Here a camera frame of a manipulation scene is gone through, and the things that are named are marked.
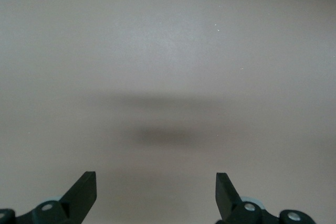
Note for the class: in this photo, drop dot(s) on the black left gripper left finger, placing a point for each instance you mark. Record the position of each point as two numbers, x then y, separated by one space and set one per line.
81 197

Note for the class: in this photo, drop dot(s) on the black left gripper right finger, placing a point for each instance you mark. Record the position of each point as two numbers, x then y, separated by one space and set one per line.
225 197

